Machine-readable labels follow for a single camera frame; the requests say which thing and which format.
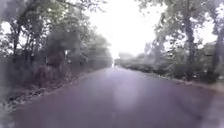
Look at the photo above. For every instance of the grey asphalt road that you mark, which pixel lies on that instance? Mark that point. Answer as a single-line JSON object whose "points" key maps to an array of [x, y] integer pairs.
{"points": [[113, 100]]}

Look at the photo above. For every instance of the row of trees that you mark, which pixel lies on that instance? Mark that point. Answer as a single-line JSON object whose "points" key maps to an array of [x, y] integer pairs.
{"points": [[50, 43], [186, 43]]}

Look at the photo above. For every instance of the leaf-strewn dirt verge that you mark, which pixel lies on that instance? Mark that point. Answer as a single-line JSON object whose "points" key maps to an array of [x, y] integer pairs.
{"points": [[203, 84], [30, 91]]}

